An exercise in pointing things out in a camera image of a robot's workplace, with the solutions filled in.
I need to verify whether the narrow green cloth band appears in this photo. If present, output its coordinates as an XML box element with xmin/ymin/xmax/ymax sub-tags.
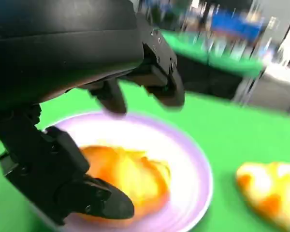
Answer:
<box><xmin>162</xmin><ymin>30</ymin><xmax>269</xmax><ymax>77</ymax></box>

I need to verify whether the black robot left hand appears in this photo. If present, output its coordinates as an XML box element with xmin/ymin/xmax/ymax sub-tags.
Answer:
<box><xmin>0</xmin><ymin>0</ymin><xmax>186</xmax><ymax>226</ymax></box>

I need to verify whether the orange white toy bread roll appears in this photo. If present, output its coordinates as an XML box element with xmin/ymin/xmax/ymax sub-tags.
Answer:
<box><xmin>235</xmin><ymin>161</ymin><xmax>290</xmax><ymax>232</ymax></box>
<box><xmin>78</xmin><ymin>145</ymin><xmax>172</xmax><ymax>222</ymax></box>

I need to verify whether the lilac plate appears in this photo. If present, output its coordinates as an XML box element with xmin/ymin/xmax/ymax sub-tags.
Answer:
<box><xmin>42</xmin><ymin>111</ymin><xmax>214</xmax><ymax>232</ymax></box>

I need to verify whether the large green table cloth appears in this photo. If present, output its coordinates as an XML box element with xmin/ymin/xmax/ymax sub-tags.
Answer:
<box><xmin>0</xmin><ymin>79</ymin><xmax>290</xmax><ymax>232</ymax></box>

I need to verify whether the blue box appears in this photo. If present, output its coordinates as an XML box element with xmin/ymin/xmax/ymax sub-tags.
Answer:
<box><xmin>210</xmin><ymin>9</ymin><xmax>266</xmax><ymax>41</ymax></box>

